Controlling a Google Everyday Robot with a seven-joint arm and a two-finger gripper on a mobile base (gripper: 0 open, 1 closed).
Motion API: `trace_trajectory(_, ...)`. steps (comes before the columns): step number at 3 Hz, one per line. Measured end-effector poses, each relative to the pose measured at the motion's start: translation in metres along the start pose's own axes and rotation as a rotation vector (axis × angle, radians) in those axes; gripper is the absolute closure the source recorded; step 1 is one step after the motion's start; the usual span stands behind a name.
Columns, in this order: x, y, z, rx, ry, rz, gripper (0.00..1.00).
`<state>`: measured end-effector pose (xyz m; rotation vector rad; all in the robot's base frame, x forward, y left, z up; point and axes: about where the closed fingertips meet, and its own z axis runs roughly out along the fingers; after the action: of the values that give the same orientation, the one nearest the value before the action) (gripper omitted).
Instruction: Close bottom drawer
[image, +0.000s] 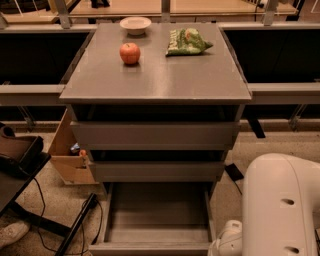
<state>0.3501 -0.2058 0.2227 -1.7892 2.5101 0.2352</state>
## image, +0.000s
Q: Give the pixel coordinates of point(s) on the grey bottom drawer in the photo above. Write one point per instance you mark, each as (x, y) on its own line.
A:
(156, 219)

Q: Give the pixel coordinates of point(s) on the grey drawer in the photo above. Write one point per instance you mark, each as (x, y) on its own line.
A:
(156, 165)
(156, 219)
(155, 127)

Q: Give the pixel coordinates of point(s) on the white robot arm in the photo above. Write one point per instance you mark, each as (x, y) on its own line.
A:
(280, 210)

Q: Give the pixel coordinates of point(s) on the grey middle drawer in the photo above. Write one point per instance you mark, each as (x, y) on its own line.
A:
(156, 165)

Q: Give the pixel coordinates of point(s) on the grey drawer cabinet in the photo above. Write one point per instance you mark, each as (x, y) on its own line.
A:
(165, 119)

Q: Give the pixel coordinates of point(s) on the grey top drawer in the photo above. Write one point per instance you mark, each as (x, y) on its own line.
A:
(155, 127)

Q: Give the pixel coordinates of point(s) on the black power adapter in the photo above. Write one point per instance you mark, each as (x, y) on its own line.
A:
(233, 172)

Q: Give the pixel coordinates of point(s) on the cardboard box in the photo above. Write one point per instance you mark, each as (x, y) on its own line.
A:
(72, 167)

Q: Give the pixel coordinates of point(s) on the green chip bag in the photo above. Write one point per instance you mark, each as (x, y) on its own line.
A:
(186, 41)

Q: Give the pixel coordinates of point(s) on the red apple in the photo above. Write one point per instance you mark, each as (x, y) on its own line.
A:
(130, 53)

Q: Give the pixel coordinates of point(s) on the white shoe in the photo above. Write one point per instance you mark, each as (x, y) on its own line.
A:
(13, 232)

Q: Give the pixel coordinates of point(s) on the brown bag on desk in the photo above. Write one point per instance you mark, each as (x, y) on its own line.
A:
(17, 153)

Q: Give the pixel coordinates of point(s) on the white bowl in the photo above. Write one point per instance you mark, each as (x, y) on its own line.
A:
(135, 25)

